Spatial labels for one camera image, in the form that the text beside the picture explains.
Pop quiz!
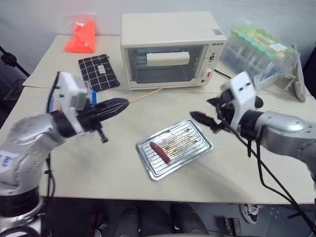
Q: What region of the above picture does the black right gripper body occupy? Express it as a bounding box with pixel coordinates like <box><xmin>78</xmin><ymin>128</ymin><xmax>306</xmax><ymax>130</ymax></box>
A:
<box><xmin>210</xmin><ymin>90</ymin><xmax>239</xmax><ymax>134</ymax></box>

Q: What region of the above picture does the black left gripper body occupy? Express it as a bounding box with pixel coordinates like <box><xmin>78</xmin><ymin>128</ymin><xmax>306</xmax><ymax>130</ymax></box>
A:
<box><xmin>76</xmin><ymin>106</ymin><xmax>110</xmax><ymax>144</ymax></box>

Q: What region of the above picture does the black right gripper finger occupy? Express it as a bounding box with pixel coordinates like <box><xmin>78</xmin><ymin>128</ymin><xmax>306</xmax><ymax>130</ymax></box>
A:
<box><xmin>206</xmin><ymin>96</ymin><xmax>224</xmax><ymax>107</ymax></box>
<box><xmin>189</xmin><ymin>111</ymin><xmax>217</xmax><ymax>129</ymax></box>

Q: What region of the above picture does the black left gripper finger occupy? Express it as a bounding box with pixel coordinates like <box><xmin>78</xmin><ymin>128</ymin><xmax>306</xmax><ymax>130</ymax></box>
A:
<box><xmin>93</xmin><ymin>98</ymin><xmax>129</xmax><ymax>111</ymax></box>
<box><xmin>95</xmin><ymin>103</ymin><xmax>128</xmax><ymax>122</ymax></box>

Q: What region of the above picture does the wooden skewer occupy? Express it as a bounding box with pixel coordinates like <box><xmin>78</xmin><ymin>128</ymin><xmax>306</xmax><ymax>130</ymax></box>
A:
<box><xmin>127</xmin><ymin>87</ymin><xmax>164</xmax><ymax>103</ymax></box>

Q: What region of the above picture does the silver metal baking tray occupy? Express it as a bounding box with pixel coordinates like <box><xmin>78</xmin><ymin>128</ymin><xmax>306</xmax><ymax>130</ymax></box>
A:
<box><xmin>135</xmin><ymin>118</ymin><xmax>215</xmax><ymax>182</ymax></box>

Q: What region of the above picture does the red sausage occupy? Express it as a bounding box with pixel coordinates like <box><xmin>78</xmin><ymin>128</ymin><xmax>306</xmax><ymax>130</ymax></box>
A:
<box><xmin>149</xmin><ymin>141</ymin><xmax>171</xmax><ymax>164</ymax></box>

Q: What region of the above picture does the black white grid pouch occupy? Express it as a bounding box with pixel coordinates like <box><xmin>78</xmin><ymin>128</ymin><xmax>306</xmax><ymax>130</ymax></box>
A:
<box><xmin>78</xmin><ymin>54</ymin><xmax>121</xmax><ymax>93</ymax></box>

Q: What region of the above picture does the bag of capped test tubes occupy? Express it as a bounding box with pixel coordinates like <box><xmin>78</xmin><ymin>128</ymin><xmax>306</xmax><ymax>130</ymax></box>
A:
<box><xmin>219</xmin><ymin>24</ymin><xmax>301</xmax><ymax>91</ymax></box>

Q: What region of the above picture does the cream toaster oven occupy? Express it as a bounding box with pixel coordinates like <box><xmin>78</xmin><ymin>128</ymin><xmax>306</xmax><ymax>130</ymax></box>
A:
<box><xmin>120</xmin><ymin>12</ymin><xmax>227</xmax><ymax>92</ymax></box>

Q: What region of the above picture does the orange item in clear bag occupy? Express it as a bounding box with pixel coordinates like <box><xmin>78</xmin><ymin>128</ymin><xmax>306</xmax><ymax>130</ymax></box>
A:
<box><xmin>63</xmin><ymin>14</ymin><xmax>98</xmax><ymax>54</ymax></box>

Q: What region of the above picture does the beige woven pouch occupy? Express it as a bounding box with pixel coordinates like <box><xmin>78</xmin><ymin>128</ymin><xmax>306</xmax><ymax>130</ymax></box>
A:
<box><xmin>283</xmin><ymin>43</ymin><xmax>307</xmax><ymax>103</ymax></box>

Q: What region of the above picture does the black floor mat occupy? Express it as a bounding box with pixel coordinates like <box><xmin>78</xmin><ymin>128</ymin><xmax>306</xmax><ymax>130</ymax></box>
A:
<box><xmin>3</xmin><ymin>79</ymin><xmax>26</xmax><ymax>101</ymax></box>

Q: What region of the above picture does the black tripod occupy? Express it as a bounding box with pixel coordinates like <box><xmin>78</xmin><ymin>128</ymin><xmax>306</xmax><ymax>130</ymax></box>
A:
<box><xmin>0</xmin><ymin>46</ymin><xmax>31</xmax><ymax>78</ymax></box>

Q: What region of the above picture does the dark rounded shape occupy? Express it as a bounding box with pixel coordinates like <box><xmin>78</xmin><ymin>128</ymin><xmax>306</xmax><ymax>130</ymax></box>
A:
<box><xmin>115</xmin><ymin>204</ymin><xmax>139</xmax><ymax>237</ymax></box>
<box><xmin>169</xmin><ymin>202</ymin><xmax>209</xmax><ymax>237</ymax></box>

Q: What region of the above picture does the black white sneaker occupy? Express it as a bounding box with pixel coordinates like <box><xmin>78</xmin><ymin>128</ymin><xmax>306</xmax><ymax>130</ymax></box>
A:
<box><xmin>238</xmin><ymin>202</ymin><xmax>260</xmax><ymax>225</ymax></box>

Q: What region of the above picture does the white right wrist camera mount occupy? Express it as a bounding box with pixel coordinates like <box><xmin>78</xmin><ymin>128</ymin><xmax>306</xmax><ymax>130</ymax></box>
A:
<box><xmin>220</xmin><ymin>71</ymin><xmax>258</xmax><ymax>129</ymax></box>

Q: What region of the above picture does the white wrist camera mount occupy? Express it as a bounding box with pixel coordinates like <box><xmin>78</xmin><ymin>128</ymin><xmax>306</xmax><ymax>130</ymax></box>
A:
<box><xmin>48</xmin><ymin>71</ymin><xmax>90</xmax><ymax>134</ymax></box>
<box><xmin>220</xmin><ymin>71</ymin><xmax>258</xmax><ymax>129</ymax></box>

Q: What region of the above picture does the black oven power cable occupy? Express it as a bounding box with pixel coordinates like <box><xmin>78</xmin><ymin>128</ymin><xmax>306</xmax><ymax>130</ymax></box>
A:
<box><xmin>213</xmin><ymin>69</ymin><xmax>233</xmax><ymax>80</ymax></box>

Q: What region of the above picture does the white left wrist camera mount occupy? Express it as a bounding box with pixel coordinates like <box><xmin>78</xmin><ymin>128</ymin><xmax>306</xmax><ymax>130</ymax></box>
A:
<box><xmin>48</xmin><ymin>71</ymin><xmax>90</xmax><ymax>134</ymax></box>

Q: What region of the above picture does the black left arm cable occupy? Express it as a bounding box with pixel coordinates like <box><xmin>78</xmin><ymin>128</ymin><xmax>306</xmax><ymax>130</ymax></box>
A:
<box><xmin>43</xmin><ymin>152</ymin><xmax>57</xmax><ymax>198</ymax></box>

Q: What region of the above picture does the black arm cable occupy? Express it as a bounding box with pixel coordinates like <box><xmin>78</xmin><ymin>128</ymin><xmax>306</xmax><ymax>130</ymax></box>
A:
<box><xmin>221</xmin><ymin>118</ymin><xmax>316</xmax><ymax>236</ymax></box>
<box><xmin>43</xmin><ymin>152</ymin><xmax>57</xmax><ymax>198</ymax></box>

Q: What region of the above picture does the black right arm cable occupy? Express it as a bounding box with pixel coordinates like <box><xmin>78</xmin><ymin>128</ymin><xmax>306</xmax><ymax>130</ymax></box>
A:
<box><xmin>221</xmin><ymin>118</ymin><xmax>316</xmax><ymax>236</ymax></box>

